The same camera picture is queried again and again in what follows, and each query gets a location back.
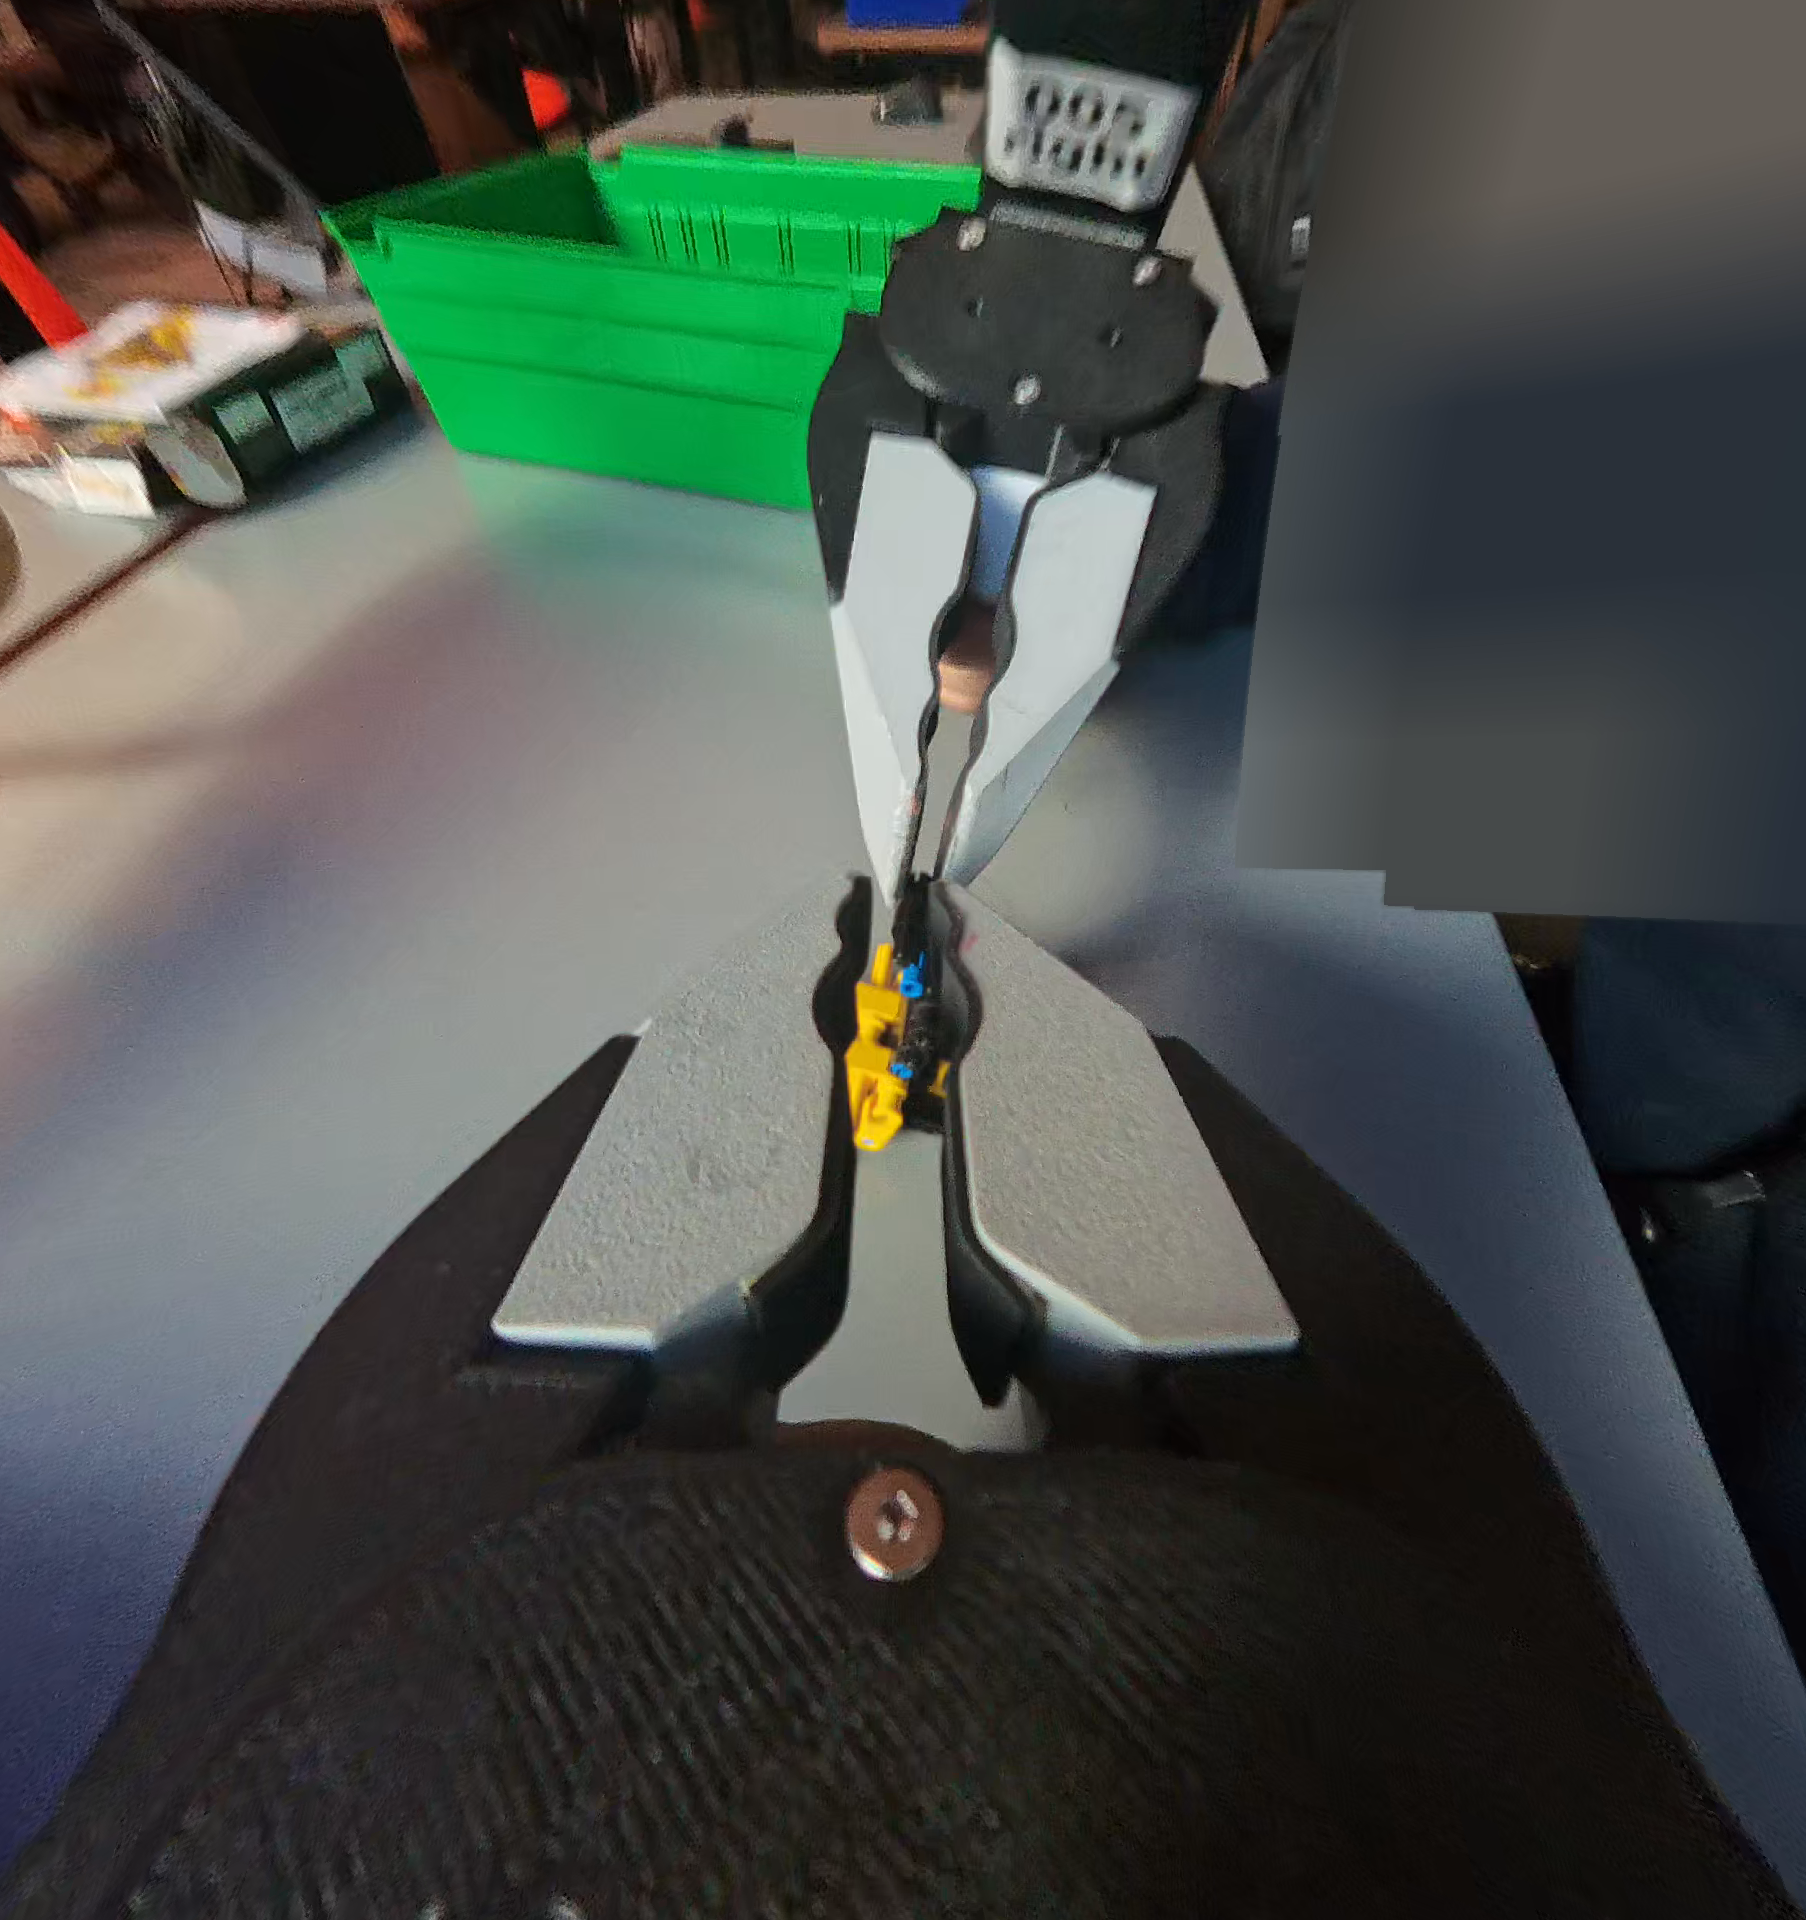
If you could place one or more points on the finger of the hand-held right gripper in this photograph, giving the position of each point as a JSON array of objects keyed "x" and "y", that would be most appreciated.
[
  {"x": 1076, "y": 599},
  {"x": 896, "y": 599}
]

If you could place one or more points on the green plastic bin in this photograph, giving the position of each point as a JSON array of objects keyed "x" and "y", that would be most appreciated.
[{"x": 619, "y": 360}]

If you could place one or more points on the yellow lego assembly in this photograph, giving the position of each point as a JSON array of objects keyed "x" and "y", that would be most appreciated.
[{"x": 873, "y": 1052}]

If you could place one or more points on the black backpack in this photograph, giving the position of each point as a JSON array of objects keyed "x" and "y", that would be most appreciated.
[{"x": 1264, "y": 180}]

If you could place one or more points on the black lego connector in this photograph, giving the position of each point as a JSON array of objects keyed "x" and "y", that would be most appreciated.
[{"x": 926, "y": 1034}]

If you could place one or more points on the black cardboard lego box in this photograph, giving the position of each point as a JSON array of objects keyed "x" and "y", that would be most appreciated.
[{"x": 302, "y": 406}]

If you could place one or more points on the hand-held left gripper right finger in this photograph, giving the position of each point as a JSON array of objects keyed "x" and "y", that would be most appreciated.
[{"x": 1115, "y": 1187}]

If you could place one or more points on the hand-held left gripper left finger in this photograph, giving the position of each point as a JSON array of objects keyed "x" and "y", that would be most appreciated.
[{"x": 693, "y": 1170}]

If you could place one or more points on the person's right hand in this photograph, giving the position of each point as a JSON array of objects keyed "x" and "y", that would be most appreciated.
[{"x": 970, "y": 669}]

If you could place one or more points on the lego instruction booklet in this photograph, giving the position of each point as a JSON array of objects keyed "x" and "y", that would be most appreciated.
[{"x": 138, "y": 352}]

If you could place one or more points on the person's dark clothing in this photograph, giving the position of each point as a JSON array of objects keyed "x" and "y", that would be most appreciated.
[{"x": 1714, "y": 1351}]

